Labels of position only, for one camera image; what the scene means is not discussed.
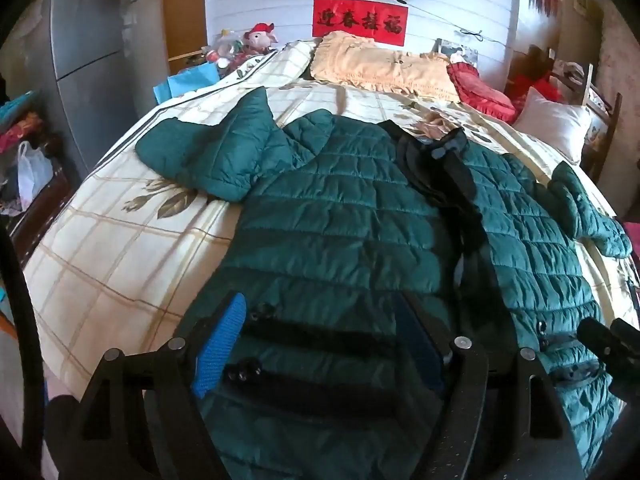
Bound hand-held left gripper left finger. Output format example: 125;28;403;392
75;292;247;480

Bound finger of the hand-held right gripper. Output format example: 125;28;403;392
577;316;619;366
608;318;640;362

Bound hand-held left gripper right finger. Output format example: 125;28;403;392
394;290;587;480

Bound green quilted puffer jacket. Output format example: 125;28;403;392
135;86;633;480

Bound red clothes on chair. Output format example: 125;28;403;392
505;45;563;101

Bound pile of colourful clothes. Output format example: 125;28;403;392
0;90;51;153

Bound dark red cloth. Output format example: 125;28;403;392
622;220;640;261

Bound cream checked floral blanket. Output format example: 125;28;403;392
22;37;636;401

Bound dark wooden cabinet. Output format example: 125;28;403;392
0;155;83;261

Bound wooden chair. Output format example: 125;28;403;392
547;50;623;186

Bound white pillow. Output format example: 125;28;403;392
512;86;593;166

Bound white plastic bag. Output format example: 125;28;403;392
17;140;55;211

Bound red ruffled pillow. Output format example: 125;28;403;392
446;61;518;123

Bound blue paper bag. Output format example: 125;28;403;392
152;62;221;106

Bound yellow ruffled pillow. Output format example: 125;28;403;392
309;30;463;103

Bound small photo print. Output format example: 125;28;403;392
435;37;478;68

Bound plush toy with red hat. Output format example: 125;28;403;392
242;22;280;56

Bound grey refrigerator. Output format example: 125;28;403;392
47;0;151;176

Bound wooden door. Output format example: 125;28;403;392
161;0;208;61

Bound black cable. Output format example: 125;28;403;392
0;225;46;480

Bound red wall banner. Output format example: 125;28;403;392
312;0;408;47

